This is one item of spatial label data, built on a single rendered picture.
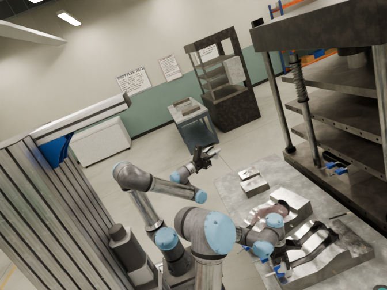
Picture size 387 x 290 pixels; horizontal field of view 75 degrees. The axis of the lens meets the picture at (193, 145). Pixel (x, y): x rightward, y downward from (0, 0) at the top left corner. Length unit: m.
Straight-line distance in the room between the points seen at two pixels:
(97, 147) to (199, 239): 7.02
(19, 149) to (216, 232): 0.61
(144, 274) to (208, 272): 0.39
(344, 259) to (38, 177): 1.40
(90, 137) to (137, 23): 3.56
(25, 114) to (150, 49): 4.16
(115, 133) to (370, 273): 6.79
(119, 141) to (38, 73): 2.95
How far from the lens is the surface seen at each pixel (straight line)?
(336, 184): 2.16
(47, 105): 8.64
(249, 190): 2.14
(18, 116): 9.00
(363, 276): 1.61
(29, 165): 0.87
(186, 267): 1.49
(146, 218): 1.45
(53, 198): 0.90
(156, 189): 1.26
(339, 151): 2.06
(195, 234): 0.82
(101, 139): 7.63
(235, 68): 5.38
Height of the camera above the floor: 2.09
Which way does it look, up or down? 21 degrees down
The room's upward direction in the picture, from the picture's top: 23 degrees counter-clockwise
